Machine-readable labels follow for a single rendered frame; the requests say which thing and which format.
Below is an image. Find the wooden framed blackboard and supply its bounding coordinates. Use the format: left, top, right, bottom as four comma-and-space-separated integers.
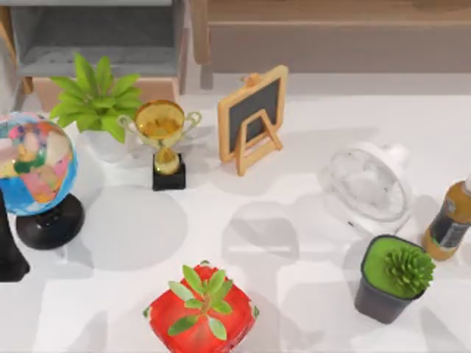
217, 65, 289, 177

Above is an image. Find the gold trophy black base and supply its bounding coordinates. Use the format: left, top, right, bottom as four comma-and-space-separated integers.
117, 99, 202, 192

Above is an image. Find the white desk fan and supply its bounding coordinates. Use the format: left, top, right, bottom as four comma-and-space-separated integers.
320, 141, 414, 235

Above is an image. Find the green plant in red pot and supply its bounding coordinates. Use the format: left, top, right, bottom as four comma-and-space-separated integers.
142, 260, 261, 353

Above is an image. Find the green leafy plant white pot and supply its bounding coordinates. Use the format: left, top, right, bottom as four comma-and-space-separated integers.
49, 52, 144, 163

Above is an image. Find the wooden shelf unit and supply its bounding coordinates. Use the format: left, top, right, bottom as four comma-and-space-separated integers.
189, 0, 471, 91

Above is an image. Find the green succulent in black pot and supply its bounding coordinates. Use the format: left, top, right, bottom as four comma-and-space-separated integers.
354, 235, 436, 324

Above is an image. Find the grey cabinet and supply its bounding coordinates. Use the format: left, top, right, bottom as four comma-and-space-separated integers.
7, 0, 187, 96

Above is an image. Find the colourful globe on black stand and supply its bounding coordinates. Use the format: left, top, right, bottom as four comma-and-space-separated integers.
0, 111, 86, 251

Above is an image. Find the yellow bottle dark label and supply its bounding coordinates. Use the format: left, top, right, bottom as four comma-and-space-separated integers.
421, 175, 471, 262

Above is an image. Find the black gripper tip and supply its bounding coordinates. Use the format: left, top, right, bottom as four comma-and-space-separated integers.
0, 189, 31, 283

